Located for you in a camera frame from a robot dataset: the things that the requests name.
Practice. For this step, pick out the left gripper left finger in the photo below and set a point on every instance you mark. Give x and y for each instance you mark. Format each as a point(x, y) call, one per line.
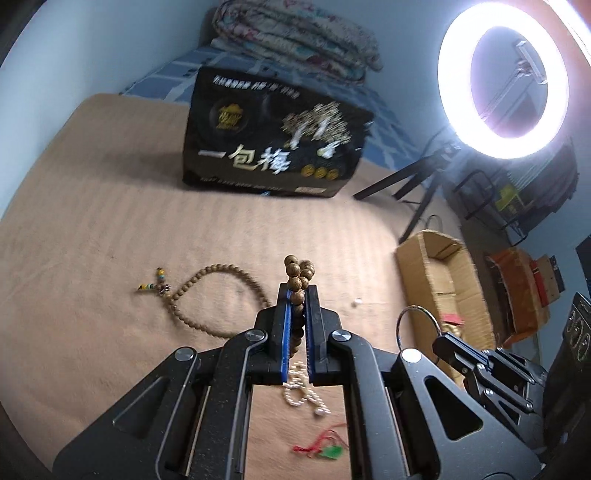
point(271, 359)

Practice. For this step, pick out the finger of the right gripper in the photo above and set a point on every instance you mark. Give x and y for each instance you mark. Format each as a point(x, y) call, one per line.
point(480, 362)

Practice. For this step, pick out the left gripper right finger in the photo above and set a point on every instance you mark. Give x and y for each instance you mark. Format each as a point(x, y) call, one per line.
point(319, 324)

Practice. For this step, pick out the blue thin bangle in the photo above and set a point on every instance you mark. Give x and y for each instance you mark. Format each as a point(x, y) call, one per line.
point(411, 313)

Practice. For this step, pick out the red cord green pendant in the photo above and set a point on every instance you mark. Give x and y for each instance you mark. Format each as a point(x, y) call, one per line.
point(328, 445)

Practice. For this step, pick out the orange cloth covered box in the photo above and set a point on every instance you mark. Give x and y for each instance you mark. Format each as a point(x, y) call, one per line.
point(517, 291)

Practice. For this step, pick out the open cardboard box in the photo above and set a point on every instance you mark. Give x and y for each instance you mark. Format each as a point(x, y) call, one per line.
point(438, 273)

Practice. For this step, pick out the cardboard box with red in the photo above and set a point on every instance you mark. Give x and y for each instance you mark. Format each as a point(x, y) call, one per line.
point(548, 279)

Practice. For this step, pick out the black clothes rack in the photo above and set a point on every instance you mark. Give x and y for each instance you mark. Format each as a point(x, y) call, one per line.
point(478, 192)

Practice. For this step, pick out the yellow crate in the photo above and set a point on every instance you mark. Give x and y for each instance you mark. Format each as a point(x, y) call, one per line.
point(509, 201)

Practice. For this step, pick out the dark hanging clothes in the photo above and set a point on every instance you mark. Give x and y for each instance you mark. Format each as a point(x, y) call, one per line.
point(552, 187)

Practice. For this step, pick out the black tripod stand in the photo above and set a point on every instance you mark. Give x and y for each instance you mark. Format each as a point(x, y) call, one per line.
point(430, 168)

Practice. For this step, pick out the black snack bag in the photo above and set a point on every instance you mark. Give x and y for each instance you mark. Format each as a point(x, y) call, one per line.
point(257, 134)

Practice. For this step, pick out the folded floral quilt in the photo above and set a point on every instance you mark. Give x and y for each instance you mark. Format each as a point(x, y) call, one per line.
point(299, 34)

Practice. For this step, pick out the white ring light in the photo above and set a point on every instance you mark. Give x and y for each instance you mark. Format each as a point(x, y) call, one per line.
point(514, 76)

